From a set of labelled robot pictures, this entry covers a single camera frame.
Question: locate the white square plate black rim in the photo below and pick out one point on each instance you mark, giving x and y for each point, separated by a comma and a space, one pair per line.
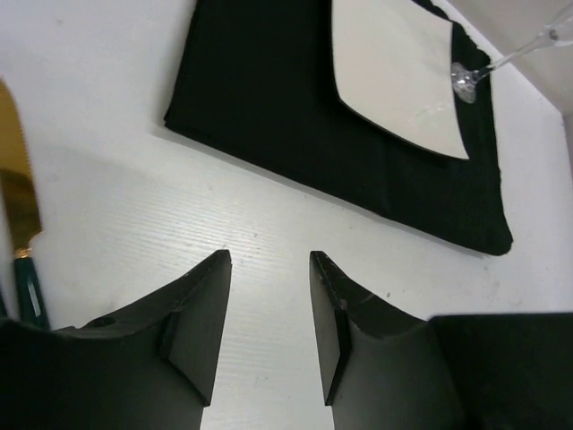
391, 63

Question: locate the clear wine glass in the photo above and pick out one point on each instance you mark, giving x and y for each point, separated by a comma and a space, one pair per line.
556, 33

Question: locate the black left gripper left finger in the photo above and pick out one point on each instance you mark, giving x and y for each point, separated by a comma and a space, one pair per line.
148, 365

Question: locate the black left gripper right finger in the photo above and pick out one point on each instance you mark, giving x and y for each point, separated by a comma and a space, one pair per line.
382, 368

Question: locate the gold knife green handle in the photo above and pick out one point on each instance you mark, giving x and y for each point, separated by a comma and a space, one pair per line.
22, 212

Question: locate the gold fork green handle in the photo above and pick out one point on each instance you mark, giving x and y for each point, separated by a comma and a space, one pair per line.
3, 310

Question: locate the black cloth placemat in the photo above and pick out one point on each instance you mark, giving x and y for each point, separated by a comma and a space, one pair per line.
256, 81

